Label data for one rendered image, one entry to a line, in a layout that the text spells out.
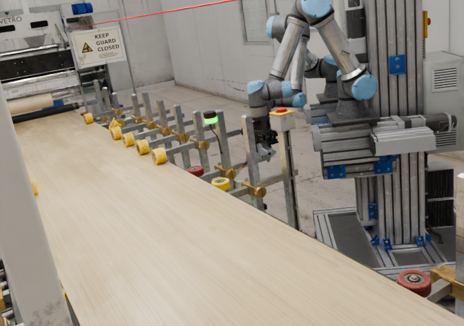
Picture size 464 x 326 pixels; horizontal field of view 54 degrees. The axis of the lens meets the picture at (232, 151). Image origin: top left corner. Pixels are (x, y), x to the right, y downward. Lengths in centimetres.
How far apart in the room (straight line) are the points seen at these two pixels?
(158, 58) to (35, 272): 1078
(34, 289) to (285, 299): 76
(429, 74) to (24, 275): 213
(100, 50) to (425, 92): 306
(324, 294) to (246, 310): 20
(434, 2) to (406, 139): 251
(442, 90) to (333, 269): 138
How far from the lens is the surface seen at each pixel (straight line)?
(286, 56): 210
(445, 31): 449
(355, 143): 226
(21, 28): 473
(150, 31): 1123
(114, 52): 458
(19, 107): 447
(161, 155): 234
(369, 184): 262
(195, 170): 217
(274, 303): 120
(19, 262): 57
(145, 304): 129
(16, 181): 54
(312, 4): 196
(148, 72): 1122
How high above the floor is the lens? 162
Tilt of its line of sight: 18 degrees down
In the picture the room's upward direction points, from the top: 9 degrees counter-clockwise
